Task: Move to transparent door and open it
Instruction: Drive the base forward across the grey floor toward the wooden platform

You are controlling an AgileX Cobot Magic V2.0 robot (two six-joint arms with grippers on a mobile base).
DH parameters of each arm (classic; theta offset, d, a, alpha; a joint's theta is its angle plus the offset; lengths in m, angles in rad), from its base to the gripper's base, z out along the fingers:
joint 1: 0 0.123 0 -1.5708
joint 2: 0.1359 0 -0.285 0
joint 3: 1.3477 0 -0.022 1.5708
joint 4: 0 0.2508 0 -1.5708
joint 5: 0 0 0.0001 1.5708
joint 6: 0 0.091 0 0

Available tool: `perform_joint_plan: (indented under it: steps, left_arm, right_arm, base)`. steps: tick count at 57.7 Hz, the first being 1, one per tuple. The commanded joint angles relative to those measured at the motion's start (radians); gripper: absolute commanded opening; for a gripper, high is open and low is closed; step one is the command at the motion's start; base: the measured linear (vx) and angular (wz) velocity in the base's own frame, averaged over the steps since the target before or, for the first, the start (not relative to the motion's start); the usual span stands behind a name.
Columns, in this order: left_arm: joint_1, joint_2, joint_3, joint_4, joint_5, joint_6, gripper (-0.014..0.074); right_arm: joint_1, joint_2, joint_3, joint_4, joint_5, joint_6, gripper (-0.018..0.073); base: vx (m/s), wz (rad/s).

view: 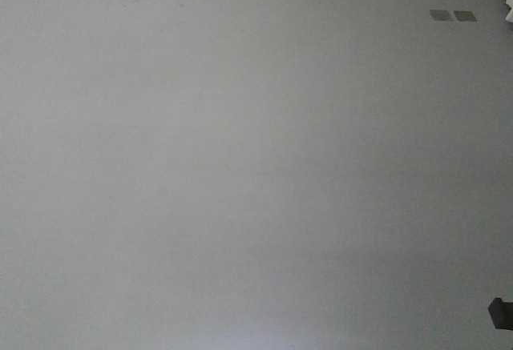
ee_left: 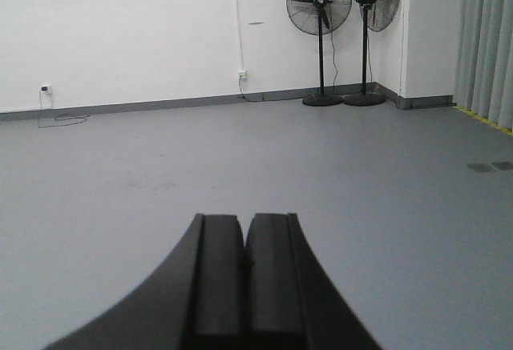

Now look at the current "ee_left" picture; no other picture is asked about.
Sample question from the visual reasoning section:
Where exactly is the black cable on floor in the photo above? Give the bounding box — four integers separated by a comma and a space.
38, 90, 90, 129

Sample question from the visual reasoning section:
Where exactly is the white wall cable conduit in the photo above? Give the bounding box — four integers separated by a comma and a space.
232, 0, 245, 71

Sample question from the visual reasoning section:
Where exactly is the grey curtain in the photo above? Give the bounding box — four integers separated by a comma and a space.
454, 0, 512, 132

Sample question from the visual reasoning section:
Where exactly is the black pedestal fan left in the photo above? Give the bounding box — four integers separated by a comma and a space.
286, 0, 353, 107

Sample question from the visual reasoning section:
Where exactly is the white wall outlet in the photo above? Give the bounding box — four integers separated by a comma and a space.
237, 70, 247, 79

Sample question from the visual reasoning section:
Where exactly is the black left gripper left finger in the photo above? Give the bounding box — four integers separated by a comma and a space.
48, 214, 244, 349

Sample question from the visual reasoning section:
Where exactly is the black pedestal fan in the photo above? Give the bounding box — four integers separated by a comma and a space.
286, 0, 353, 107
344, 0, 400, 107

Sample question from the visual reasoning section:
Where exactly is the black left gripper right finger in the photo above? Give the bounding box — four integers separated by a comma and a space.
245, 213, 381, 349

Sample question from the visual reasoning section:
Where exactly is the black pedestal fan right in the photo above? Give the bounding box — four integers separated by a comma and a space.
344, 0, 400, 107

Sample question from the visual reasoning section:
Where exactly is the white wall socket with plug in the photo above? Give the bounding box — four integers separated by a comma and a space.
40, 85, 53, 95

